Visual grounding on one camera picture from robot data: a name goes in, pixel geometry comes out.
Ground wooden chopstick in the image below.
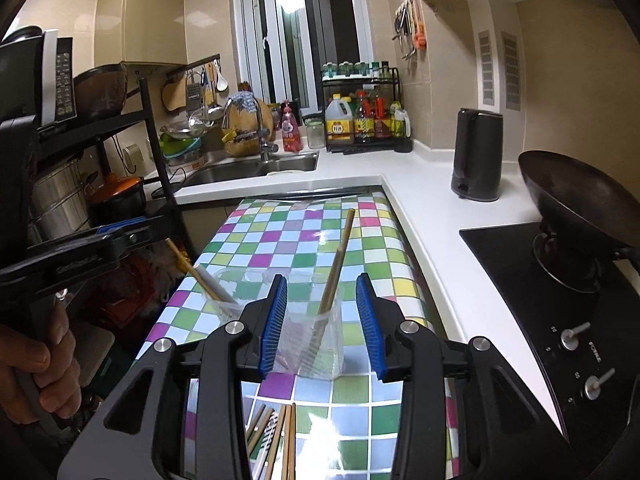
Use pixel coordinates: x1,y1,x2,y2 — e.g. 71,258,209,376
307,209,356,362
264,404,288,480
166,238,239,306
281,404,292,480
283,403,297,480

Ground chrome kitchen faucet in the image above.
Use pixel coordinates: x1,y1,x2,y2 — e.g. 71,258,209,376
221,90,279,162

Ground person's left hand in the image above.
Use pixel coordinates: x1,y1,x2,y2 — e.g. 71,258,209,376
1,302,81,425

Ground stainless steel stock pot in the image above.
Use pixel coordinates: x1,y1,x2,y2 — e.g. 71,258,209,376
28,159,89,244

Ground orange lidded pot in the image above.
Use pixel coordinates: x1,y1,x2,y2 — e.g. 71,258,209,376
88,174,146,226

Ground black gas stove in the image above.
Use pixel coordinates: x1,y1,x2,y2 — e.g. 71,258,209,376
460,223,639,472

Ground checkered colourful table mat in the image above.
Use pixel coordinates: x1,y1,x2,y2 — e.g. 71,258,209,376
131,190,461,480

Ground brown bowl on shelf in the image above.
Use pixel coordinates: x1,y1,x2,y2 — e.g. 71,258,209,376
74,63,128,120

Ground microwave oven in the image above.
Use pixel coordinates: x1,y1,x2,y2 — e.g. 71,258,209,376
0,25,77,128

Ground black metal shelf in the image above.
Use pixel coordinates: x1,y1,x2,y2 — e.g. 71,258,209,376
0,77,196,480

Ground clear plastic measuring cup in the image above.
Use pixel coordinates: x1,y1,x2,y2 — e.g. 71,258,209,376
206,268,345,380

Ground steel sink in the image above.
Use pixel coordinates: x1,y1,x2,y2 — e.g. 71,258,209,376
183,153,318,186

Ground black electric kettle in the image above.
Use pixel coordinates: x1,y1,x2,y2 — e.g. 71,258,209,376
451,108,503,203

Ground red dish soap bottle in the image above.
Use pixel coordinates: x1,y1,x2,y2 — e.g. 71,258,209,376
281,102,303,153

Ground glass jar by sink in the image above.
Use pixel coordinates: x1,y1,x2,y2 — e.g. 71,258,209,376
305,115,326,151

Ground yellow label oil jug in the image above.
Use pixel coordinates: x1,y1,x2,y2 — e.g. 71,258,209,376
324,93,355,146

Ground black spice rack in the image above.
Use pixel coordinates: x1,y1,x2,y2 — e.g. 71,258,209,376
322,63,413,155

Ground black wok orange handle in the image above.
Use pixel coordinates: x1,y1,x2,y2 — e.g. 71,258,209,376
518,151,639,260

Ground hanging utensils on wall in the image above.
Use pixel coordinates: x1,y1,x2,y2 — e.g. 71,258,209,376
392,0,427,60

